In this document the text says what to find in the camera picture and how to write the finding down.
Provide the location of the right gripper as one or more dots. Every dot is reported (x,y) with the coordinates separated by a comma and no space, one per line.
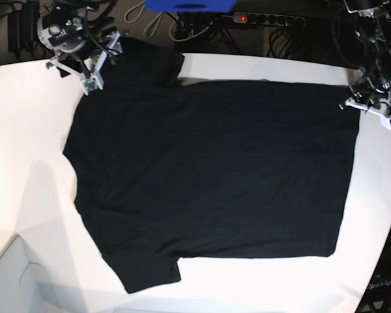
(80,56)

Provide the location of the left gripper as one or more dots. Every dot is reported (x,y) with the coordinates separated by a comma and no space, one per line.
(374,98)

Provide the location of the black graphic t-shirt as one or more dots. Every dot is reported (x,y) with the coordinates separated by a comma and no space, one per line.
(227,169)

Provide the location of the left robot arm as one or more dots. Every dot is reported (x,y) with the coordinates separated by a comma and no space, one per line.
(373,30)

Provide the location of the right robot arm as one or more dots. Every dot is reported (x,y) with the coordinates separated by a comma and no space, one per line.
(90,18)

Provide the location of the black box on floor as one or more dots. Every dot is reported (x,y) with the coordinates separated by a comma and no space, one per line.
(21,28)

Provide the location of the blue box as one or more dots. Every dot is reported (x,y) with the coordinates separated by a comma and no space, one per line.
(190,5)

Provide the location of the black power strip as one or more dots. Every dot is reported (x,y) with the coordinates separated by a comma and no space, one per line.
(261,19)

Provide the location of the white tray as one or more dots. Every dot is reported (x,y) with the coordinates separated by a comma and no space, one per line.
(21,281)

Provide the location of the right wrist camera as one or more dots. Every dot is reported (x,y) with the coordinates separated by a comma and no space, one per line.
(92,84)

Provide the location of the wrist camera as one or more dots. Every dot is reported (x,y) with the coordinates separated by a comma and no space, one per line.
(386,121)
(92,84)

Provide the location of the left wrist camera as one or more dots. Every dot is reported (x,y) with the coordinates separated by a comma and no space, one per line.
(386,121)

